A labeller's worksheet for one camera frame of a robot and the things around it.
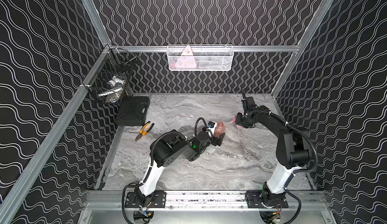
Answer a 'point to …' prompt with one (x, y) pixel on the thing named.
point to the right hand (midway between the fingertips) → (238, 122)
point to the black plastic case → (132, 111)
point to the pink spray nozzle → (234, 120)
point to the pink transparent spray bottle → (219, 129)
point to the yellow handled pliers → (142, 133)
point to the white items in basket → (113, 92)
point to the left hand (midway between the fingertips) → (219, 128)
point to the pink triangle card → (186, 60)
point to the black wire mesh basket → (115, 61)
